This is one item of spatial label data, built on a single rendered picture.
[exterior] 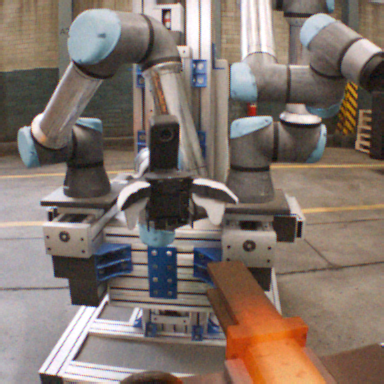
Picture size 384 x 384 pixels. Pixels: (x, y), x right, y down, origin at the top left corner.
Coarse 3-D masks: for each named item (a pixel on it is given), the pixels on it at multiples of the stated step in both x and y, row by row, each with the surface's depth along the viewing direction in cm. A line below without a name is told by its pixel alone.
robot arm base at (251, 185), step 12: (240, 168) 111; (252, 168) 110; (264, 168) 111; (228, 180) 115; (240, 180) 112; (252, 180) 111; (264, 180) 112; (240, 192) 112; (252, 192) 111; (264, 192) 113
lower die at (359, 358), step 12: (360, 348) 23; (372, 348) 23; (228, 360) 22; (240, 360) 22; (312, 360) 21; (324, 360) 23; (336, 360) 22; (348, 360) 22; (360, 360) 22; (372, 360) 22; (216, 372) 22; (228, 372) 21; (240, 372) 21; (324, 372) 20; (336, 372) 21; (348, 372) 21; (360, 372) 21; (372, 372) 21
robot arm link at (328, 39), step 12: (312, 24) 64; (324, 24) 62; (336, 24) 62; (300, 36) 66; (312, 36) 64; (324, 36) 62; (336, 36) 60; (348, 36) 60; (360, 36) 60; (312, 48) 65; (324, 48) 63; (336, 48) 60; (348, 48) 59; (312, 60) 67; (324, 60) 64; (336, 60) 61; (324, 72) 66; (336, 72) 65
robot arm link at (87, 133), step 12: (84, 120) 113; (96, 120) 115; (72, 132) 111; (84, 132) 113; (96, 132) 116; (72, 144) 111; (84, 144) 113; (96, 144) 116; (72, 156) 113; (84, 156) 115; (96, 156) 117
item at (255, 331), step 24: (216, 264) 31; (240, 264) 31; (216, 288) 28; (240, 288) 27; (216, 312) 29; (240, 312) 24; (264, 312) 24; (240, 336) 22; (264, 336) 22; (288, 336) 22; (264, 360) 20; (288, 360) 20
